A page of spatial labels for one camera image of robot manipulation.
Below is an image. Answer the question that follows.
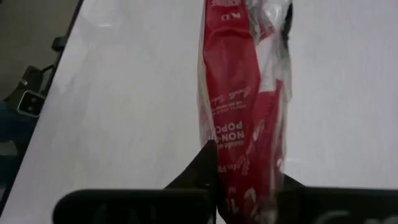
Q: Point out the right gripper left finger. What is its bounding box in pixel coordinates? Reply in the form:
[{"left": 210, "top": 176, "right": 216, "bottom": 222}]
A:
[{"left": 52, "top": 139, "right": 218, "bottom": 224}]

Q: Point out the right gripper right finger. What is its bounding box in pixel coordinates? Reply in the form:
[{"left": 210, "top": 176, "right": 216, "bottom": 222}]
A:
[{"left": 276, "top": 174, "right": 398, "bottom": 224}]

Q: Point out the red popcorn bag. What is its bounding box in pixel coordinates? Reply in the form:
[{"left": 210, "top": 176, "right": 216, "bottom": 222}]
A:
[{"left": 196, "top": 0, "right": 294, "bottom": 224}]

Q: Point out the silver table-level camera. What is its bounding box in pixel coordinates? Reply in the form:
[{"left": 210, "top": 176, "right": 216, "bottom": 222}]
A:
[{"left": 16, "top": 89, "right": 47, "bottom": 118}]

